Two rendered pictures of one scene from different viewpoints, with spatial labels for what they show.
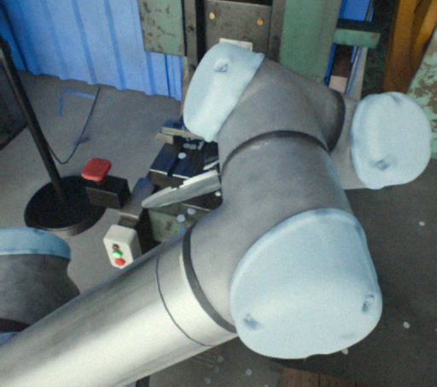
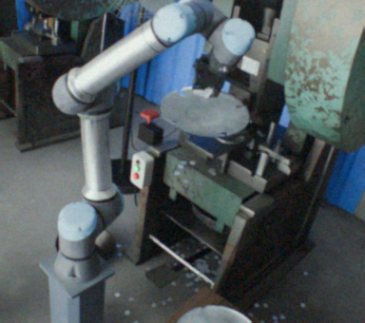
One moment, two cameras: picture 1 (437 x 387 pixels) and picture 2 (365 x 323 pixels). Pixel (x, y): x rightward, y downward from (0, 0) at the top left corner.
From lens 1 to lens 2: 74 cm
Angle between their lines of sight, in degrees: 24
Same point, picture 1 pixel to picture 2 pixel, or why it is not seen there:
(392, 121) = (237, 24)
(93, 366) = (116, 49)
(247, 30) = (258, 54)
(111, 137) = not seen: hidden behind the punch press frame
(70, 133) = not seen: hidden behind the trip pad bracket
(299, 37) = (278, 60)
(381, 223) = (344, 283)
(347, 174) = (220, 41)
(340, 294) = (176, 9)
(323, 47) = not seen: hidden behind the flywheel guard
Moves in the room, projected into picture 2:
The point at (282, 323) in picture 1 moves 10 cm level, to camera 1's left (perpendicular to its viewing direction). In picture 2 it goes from (162, 15) to (121, 6)
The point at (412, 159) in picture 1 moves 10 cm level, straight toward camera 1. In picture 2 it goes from (240, 37) to (201, 35)
